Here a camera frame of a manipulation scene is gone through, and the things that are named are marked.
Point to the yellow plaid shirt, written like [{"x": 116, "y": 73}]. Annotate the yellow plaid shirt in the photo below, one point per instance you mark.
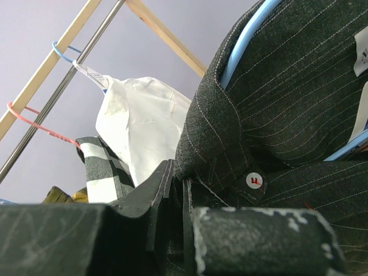
[{"x": 56, "y": 195}]

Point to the black white checked shirt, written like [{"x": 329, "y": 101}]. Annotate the black white checked shirt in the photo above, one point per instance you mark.
[{"x": 107, "y": 177}]

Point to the light blue wire hanger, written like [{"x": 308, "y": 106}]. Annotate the light blue wire hanger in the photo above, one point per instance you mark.
[{"x": 358, "y": 144}]

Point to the wooden clothes rack frame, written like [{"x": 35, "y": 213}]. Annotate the wooden clothes rack frame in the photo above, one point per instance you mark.
[{"x": 139, "y": 9}]

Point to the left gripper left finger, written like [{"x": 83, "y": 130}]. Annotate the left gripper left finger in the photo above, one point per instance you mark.
[{"x": 127, "y": 237}]

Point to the pink hanger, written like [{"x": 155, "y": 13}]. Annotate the pink hanger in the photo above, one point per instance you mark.
[{"x": 40, "y": 127}]

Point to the dark pinstriped shirt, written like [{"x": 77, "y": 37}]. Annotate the dark pinstriped shirt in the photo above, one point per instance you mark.
[{"x": 263, "y": 141}]

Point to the metal hanging rod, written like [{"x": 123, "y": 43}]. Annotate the metal hanging rod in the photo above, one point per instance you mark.
[{"x": 7, "y": 120}]

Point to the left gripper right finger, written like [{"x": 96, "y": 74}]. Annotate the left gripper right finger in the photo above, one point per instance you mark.
[{"x": 223, "y": 240}]

